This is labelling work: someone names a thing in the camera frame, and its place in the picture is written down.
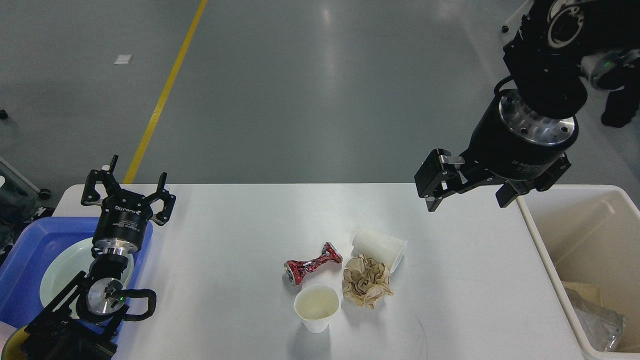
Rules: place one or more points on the beige plastic bin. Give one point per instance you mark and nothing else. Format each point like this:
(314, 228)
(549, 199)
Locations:
(590, 234)

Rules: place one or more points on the blue plastic tray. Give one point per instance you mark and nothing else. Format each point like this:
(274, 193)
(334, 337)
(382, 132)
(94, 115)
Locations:
(35, 250)

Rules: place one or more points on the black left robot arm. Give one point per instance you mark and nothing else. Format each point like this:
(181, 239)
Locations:
(81, 322)

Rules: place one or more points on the crumpled brown paper ball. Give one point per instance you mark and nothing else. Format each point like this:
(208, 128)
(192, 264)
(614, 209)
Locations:
(366, 281)

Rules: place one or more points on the white office chair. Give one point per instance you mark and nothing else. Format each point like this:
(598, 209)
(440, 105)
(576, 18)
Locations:
(514, 20)

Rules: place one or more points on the crushed red can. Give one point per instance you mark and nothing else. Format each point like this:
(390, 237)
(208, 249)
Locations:
(297, 270)

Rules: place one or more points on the brown paper bag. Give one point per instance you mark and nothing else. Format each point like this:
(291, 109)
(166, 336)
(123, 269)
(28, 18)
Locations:
(592, 293)

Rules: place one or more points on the silver foil bag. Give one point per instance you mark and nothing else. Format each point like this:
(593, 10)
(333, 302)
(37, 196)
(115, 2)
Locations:
(603, 327)

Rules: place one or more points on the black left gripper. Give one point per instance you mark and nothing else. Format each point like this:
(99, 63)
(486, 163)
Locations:
(122, 225)

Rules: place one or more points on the green plate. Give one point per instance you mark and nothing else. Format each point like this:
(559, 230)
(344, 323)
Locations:
(63, 268)

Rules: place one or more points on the white floor tag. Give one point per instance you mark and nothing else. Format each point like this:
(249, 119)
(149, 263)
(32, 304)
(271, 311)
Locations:
(123, 59)

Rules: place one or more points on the lying white paper cup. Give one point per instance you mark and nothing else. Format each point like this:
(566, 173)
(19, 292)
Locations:
(383, 248)

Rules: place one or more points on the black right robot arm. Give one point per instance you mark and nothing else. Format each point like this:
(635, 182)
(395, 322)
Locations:
(563, 45)

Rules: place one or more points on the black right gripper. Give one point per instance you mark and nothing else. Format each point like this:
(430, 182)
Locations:
(511, 141)

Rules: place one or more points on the white paper cup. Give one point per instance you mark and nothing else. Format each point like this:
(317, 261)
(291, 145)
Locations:
(315, 305)
(383, 248)

